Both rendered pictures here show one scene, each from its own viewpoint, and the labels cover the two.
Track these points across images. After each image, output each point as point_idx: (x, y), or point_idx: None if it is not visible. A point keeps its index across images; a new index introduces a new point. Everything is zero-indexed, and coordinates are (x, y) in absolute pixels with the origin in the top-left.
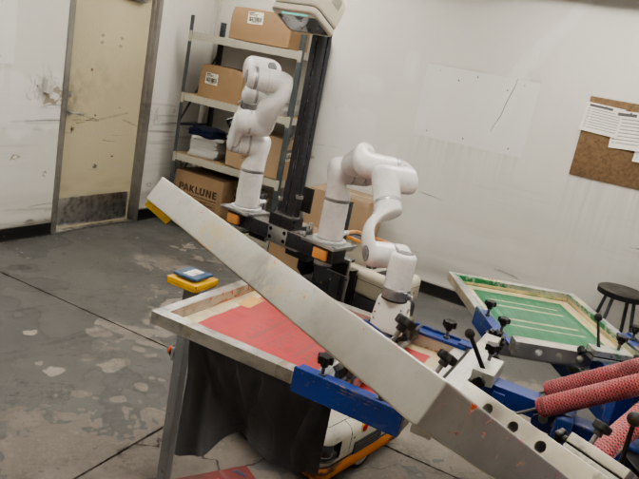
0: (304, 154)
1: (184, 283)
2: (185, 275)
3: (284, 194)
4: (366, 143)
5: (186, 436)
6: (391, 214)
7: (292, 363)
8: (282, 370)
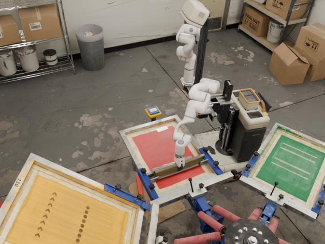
0: (199, 70)
1: (147, 114)
2: (149, 111)
3: (194, 83)
4: (197, 84)
5: (134, 166)
6: (186, 123)
7: (141, 165)
8: (137, 167)
